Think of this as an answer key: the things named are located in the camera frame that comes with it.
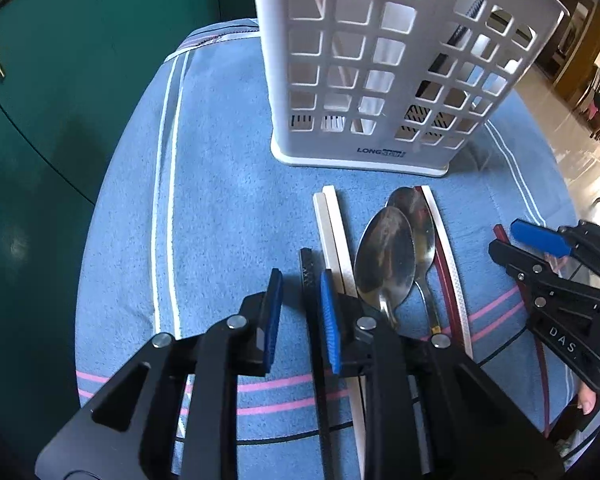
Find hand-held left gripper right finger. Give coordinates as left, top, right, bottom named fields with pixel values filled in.
left=320, top=269, right=566, bottom=480

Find blue striped towel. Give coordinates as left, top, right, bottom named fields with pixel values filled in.
left=74, top=17, right=588, bottom=480

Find white plastic utensil holder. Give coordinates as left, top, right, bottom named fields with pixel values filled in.
left=249, top=0, right=571, bottom=178

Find small steel spoon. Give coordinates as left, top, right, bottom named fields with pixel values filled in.
left=386, top=186, right=445, bottom=337

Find black chopstick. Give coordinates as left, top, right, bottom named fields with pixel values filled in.
left=299, top=246, right=340, bottom=480
left=415, top=0, right=483, bottom=106

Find person's right hand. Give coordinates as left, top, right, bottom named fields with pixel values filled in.
left=577, top=382, right=600, bottom=416

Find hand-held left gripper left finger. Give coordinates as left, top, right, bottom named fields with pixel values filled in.
left=36, top=268, right=284, bottom=480

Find large steel spoon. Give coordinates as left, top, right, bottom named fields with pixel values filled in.
left=354, top=206, right=417, bottom=332

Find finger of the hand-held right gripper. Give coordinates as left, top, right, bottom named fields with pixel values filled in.
left=489, top=240, right=600, bottom=311
left=510, top=219, right=600, bottom=281

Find green lower kitchen cabinets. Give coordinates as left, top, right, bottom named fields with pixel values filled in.
left=0, top=0, right=258, bottom=461

